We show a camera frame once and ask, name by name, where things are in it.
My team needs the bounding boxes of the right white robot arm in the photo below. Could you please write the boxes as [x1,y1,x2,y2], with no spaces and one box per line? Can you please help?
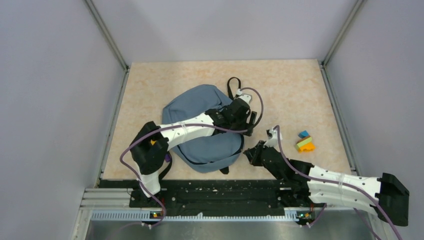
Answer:
[243,141,410,227]

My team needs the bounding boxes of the blue grey backpack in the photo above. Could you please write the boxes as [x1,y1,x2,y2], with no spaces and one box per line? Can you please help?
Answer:
[161,84,245,175]

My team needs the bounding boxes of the colourful block stack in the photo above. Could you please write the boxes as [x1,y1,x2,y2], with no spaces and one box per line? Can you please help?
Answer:
[295,130,316,153]

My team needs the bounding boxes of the right aluminium frame post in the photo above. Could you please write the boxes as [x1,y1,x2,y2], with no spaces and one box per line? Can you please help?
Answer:
[321,0,368,68]

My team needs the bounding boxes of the left aluminium frame post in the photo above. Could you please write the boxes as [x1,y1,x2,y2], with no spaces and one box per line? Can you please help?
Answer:
[82,0,129,71]

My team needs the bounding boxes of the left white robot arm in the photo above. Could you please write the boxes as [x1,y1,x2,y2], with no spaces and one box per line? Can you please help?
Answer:
[129,93,257,207]

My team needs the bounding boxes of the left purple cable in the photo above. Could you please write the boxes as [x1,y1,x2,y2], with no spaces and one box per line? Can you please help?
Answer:
[119,87,265,229]

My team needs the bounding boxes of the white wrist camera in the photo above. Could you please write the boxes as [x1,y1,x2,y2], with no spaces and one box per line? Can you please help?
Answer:
[264,127,282,148]
[234,88,253,105]

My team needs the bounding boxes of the aluminium frame post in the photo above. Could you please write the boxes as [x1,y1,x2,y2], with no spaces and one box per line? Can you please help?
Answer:
[82,0,129,71]
[321,0,368,68]

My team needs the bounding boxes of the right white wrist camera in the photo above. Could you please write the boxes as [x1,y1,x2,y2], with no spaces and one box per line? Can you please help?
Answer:
[264,127,282,148]

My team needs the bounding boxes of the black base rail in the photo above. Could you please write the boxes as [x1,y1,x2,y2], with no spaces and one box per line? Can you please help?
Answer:
[98,180,318,225]

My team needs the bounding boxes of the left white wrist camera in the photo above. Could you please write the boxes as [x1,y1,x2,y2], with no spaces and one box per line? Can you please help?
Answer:
[234,88,253,105]

